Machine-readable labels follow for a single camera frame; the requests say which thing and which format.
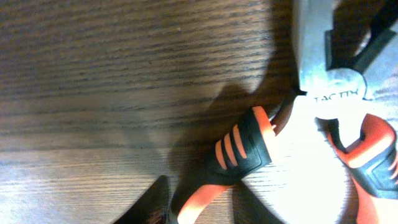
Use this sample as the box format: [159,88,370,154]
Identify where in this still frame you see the orange black needle-nose pliers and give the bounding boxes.
[169,0,397,223]

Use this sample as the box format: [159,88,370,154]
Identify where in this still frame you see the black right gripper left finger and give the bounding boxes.
[113,175,170,224]

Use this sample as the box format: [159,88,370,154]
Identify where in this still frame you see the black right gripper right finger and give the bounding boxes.
[232,182,283,224]

